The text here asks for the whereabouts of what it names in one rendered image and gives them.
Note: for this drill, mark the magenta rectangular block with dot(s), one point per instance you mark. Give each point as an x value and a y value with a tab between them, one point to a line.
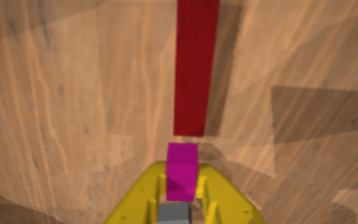
181	171

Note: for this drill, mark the grey rectangular block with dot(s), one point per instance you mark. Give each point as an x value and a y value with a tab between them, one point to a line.
175	213

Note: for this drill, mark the red rod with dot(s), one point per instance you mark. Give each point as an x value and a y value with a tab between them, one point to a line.
195	43

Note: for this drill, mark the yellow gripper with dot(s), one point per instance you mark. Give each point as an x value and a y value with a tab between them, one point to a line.
223	203

